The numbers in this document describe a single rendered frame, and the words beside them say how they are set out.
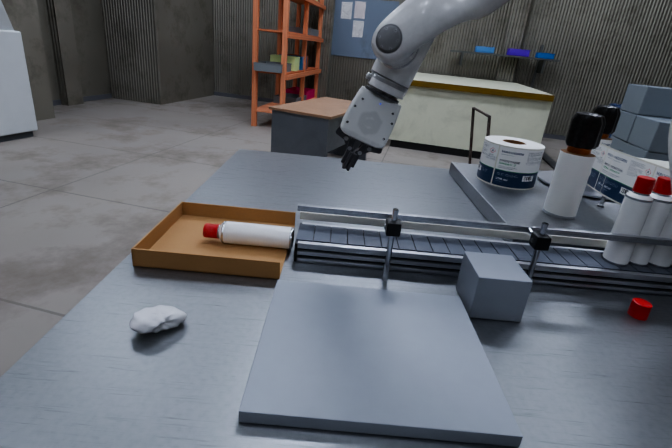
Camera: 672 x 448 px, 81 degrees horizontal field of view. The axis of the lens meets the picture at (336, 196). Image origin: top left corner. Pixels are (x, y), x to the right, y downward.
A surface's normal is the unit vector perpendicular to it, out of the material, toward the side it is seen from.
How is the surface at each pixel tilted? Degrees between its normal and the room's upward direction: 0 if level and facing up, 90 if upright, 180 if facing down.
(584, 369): 0
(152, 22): 90
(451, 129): 90
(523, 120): 90
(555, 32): 90
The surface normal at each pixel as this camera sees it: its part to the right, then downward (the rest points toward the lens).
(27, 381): 0.09, -0.93
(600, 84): -0.22, 0.32
